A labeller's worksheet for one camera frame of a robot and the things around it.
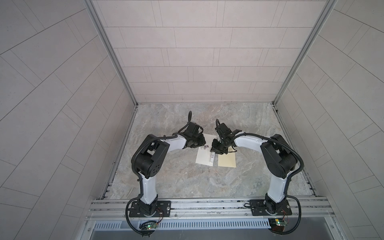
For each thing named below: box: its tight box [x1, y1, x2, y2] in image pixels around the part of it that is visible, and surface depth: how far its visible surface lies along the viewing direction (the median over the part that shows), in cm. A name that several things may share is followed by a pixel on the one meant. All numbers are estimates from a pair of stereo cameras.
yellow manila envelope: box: [218, 146, 236, 168], surface depth 88 cm
